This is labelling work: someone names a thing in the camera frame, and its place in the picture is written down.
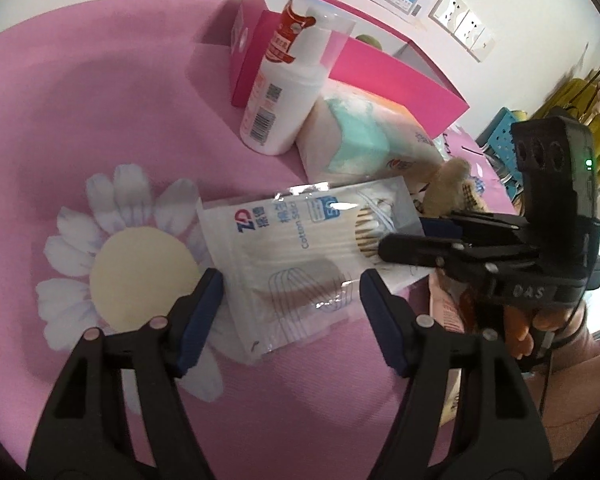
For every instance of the orange soft packet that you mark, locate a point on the orange soft packet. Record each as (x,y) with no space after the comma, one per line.
(447,315)

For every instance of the pink cardboard box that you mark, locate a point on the pink cardboard box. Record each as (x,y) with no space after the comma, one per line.
(375,75)

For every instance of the person's right forearm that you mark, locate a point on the person's right forearm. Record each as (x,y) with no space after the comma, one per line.
(585,365)

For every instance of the pink daisy print tablecloth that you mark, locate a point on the pink daisy print tablecloth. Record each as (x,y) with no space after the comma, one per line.
(130,110)

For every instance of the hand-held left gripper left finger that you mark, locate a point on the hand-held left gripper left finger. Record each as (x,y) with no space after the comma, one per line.
(202,310)

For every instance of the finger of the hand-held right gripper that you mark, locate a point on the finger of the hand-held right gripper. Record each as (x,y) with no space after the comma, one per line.
(415,251)
(442,225)

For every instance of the beige plush toy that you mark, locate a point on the beige plush toy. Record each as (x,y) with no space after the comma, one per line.
(447,185)

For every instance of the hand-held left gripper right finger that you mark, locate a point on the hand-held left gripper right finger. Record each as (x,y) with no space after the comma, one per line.
(380,320)

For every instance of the white wall socket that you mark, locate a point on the white wall socket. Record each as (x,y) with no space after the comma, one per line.
(467,25)
(481,45)
(447,5)

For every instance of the person's right hand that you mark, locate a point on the person's right hand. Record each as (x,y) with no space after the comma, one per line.
(517,332)

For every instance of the white bottle with red label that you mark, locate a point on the white bottle with red label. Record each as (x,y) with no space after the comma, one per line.
(280,105)

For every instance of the cotton swab bag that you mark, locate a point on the cotton swab bag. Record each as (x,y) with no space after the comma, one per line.
(280,240)

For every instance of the blue perforated stool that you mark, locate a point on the blue perforated stool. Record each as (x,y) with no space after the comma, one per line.
(500,132)

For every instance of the teal and white tissue pack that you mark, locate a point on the teal and white tissue pack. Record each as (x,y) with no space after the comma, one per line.
(360,135)

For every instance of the yellow bag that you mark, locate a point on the yellow bag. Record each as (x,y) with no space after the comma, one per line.
(575,100)

